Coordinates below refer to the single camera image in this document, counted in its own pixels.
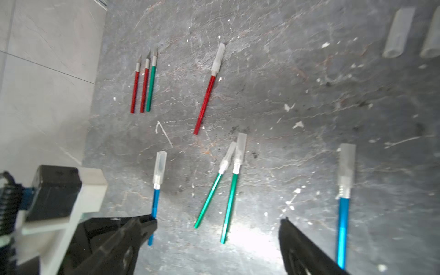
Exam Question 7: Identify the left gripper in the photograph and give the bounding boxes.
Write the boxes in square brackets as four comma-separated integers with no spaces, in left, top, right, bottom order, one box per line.
[56,214,158,275]

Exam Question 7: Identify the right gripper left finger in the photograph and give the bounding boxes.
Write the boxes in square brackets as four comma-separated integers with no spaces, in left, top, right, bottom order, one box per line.
[70,217,142,275]

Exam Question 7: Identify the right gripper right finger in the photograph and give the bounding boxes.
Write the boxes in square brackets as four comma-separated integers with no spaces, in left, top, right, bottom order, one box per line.
[278,218,348,275]

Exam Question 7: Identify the blue carving knife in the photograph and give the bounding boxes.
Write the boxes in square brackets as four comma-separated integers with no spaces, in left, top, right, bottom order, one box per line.
[336,143,356,269]
[147,151,168,246]

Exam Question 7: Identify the red carving knife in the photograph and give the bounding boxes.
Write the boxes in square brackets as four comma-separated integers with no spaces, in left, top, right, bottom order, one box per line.
[140,54,150,113]
[193,43,226,135]
[130,56,142,114]

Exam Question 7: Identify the green carving knife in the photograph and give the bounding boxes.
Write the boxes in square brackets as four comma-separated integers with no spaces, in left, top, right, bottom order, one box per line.
[146,48,158,112]
[194,142,237,229]
[221,133,247,244]

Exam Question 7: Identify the translucent knife cap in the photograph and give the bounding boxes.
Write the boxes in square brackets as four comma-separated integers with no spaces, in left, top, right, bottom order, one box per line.
[419,6,440,58]
[382,6,416,58]

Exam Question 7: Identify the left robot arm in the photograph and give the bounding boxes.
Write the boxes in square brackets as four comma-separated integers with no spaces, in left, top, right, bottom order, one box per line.
[1,165,158,275]

